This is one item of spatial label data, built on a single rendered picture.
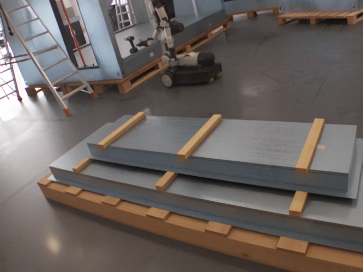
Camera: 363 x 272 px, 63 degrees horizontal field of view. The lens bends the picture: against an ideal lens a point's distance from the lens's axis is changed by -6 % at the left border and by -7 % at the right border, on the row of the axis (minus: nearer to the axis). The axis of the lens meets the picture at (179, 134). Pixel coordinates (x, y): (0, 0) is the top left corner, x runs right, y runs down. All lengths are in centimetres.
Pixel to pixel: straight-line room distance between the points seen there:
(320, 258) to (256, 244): 28
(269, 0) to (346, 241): 689
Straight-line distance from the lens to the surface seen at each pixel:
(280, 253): 148
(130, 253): 182
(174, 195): 169
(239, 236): 154
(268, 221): 150
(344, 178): 147
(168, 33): 385
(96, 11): 435
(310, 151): 153
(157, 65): 495
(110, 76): 456
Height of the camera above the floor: 125
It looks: 27 degrees down
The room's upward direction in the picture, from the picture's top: 15 degrees counter-clockwise
